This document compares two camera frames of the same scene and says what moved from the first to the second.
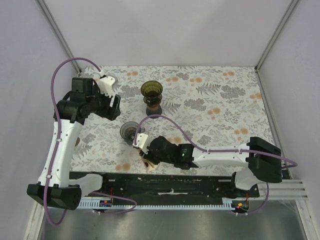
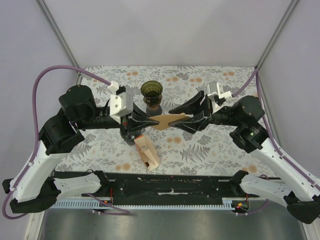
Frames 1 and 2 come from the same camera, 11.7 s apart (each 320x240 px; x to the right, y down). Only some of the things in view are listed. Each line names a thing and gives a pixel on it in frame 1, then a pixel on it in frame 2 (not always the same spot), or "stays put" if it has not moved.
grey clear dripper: [128, 130] stays put
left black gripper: [110, 113] → [128, 121]
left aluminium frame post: [44, 11] stays put
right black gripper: [148, 157] → [193, 106]
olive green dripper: [151, 90] stays put
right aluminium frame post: [289, 9] stays put
